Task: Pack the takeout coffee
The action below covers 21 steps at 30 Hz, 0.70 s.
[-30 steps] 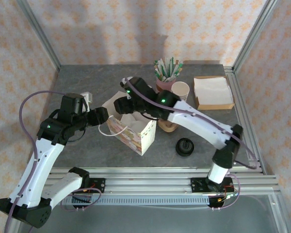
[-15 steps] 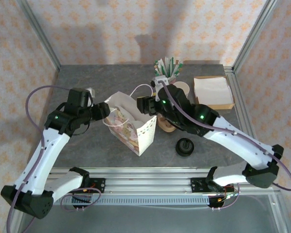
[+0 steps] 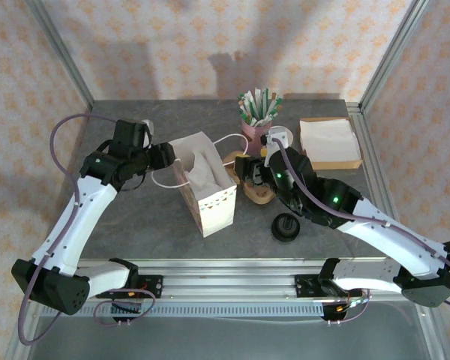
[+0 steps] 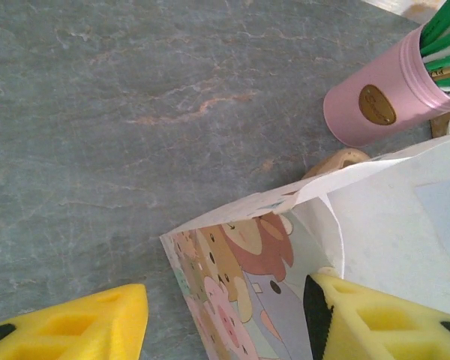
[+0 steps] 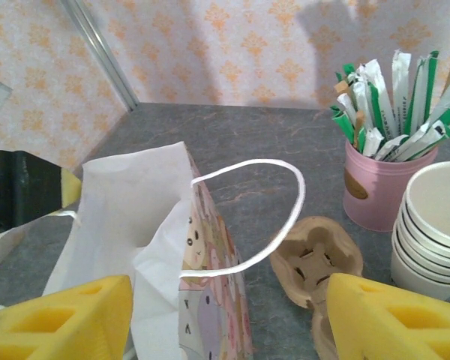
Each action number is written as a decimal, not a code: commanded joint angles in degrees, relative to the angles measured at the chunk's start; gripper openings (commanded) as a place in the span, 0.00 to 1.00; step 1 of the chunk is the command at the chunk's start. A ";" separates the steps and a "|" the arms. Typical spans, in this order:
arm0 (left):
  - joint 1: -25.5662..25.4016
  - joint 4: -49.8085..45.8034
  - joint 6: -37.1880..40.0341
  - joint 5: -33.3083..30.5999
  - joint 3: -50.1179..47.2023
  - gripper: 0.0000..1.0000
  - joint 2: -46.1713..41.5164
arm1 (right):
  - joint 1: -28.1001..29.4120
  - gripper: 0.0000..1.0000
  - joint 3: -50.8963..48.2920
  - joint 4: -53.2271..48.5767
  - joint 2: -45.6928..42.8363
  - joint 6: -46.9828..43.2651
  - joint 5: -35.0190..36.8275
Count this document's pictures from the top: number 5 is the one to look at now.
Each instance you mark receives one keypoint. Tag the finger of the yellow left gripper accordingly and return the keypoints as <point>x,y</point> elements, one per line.
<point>69,187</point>

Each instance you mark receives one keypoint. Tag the brown pulp cup carrier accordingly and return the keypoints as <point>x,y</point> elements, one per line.
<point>311,255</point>

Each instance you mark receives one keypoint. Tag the pink straw holder tin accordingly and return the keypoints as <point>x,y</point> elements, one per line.
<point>390,195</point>

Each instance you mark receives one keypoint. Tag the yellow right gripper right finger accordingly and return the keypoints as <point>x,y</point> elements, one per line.
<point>397,326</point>

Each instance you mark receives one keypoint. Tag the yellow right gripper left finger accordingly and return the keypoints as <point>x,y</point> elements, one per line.
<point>60,322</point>

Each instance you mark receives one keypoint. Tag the green white wrapped straw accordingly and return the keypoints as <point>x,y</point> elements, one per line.
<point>378,97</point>
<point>347,71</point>
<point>427,140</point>
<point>401,90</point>
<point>343,123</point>
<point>448,103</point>
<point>422,90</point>

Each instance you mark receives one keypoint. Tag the aluminium frame post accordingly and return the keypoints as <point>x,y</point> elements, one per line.
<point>101,56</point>

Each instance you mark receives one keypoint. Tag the cartoon print paper bag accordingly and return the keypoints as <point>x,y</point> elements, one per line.
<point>135,206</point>

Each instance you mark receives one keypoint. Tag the white paper cup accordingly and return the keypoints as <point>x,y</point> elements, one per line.
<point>435,257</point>
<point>435,277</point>
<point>435,202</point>
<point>435,246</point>
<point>416,283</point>
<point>435,267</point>

